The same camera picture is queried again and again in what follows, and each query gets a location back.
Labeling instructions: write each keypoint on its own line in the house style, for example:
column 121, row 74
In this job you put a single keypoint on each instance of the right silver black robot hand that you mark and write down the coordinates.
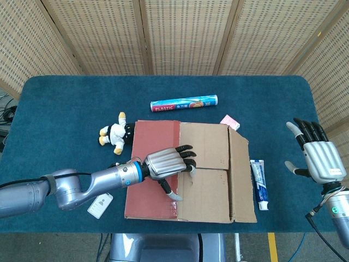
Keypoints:
column 324, row 161

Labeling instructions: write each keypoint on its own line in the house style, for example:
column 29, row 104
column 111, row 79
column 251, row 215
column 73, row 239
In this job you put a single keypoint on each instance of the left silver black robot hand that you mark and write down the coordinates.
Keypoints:
column 166, row 163

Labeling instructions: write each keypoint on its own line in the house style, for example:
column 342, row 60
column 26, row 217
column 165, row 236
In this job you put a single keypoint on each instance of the red cardboard box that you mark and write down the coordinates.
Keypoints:
column 212, row 196

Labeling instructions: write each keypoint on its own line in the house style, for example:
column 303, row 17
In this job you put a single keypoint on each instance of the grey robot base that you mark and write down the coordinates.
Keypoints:
column 163, row 248

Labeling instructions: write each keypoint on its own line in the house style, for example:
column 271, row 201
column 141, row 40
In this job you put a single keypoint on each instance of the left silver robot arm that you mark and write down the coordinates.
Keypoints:
column 68, row 188

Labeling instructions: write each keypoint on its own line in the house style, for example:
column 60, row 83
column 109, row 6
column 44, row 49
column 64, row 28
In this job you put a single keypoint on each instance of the white black plush toy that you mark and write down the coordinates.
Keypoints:
column 115, row 133

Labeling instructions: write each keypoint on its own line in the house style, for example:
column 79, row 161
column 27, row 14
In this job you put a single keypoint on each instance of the blue plastic wrap roll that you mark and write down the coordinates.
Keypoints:
column 182, row 103

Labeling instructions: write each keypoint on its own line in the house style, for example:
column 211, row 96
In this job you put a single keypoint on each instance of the blue white toothpaste tube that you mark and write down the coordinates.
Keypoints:
column 260, row 185

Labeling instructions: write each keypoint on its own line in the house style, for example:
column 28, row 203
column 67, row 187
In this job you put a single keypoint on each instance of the small pink white box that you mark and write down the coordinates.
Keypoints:
column 230, row 122

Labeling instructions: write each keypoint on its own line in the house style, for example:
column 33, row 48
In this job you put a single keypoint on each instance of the white ID card holder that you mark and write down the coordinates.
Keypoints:
column 99, row 206

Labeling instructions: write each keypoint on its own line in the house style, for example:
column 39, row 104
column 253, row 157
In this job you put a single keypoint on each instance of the teal table cloth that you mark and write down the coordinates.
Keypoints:
column 68, row 122

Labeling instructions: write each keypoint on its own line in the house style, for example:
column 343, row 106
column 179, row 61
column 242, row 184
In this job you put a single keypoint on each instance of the wicker folding screen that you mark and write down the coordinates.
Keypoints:
column 185, row 35

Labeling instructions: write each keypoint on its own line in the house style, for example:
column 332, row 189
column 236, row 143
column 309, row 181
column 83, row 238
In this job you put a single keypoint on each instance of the silver metal post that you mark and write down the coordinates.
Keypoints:
column 237, row 245

